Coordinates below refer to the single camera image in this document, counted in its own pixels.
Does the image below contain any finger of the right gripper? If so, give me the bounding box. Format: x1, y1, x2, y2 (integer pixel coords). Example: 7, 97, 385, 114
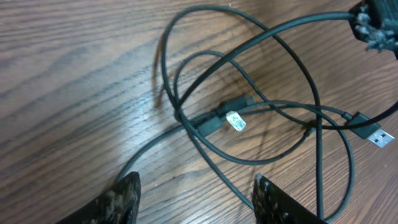
348, 0, 397, 58

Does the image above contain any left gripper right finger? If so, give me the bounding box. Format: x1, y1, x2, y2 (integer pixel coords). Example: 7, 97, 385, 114
251, 174, 326, 224

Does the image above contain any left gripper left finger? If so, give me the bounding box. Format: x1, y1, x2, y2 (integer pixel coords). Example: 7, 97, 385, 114
58, 172, 141, 224

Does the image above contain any thick black USB cable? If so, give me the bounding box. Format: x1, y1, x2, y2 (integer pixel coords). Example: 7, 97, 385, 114
114, 4, 398, 223

